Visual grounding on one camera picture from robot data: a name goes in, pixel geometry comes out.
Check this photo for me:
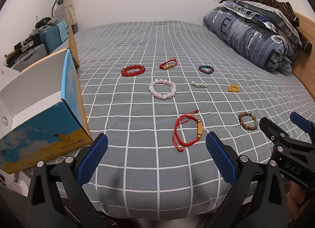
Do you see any brown wooden bead bracelet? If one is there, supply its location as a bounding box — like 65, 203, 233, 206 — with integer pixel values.
237, 111, 260, 132

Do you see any large red cord bracelet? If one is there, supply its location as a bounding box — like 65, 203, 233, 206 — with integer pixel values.
173, 109, 204, 152

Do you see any multicolour bead bracelet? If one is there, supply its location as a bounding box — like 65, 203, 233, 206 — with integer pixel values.
198, 64, 215, 76

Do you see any pink bead bracelet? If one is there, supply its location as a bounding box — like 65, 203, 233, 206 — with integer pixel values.
148, 78, 177, 100

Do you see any small red cord bracelet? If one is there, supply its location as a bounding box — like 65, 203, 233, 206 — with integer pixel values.
159, 57, 178, 71

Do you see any red bead bracelet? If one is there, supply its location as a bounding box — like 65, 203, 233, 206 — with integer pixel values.
120, 64, 146, 78

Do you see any person's right hand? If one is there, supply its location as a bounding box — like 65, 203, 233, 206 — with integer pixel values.
286, 181, 309, 223

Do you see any wooden headboard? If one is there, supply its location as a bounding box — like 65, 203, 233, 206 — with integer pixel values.
293, 12, 315, 98

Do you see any blue yellow cardboard shoe box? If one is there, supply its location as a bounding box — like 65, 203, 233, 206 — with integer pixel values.
1, 30, 92, 174

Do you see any folded blue grey duvet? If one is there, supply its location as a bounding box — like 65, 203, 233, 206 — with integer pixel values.
203, 6, 298, 76

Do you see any grey patterned pillow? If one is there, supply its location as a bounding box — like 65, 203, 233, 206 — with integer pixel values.
221, 0, 302, 46

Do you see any brown patterned blanket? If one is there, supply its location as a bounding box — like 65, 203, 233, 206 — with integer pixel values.
250, 0, 312, 54

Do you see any grey checked bed sheet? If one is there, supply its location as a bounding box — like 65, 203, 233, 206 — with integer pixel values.
75, 21, 314, 220

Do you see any grey suitcase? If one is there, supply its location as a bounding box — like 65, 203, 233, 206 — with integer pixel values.
8, 44, 47, 72

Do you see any teal suitcase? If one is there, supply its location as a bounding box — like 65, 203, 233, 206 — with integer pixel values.
39, 20, 69, 54

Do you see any clutter pile on suitcases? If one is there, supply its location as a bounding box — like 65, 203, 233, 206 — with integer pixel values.
5, 17, 59, 68

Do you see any blue desk lamp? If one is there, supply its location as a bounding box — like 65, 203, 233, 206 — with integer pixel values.
51, 0, 64, 18

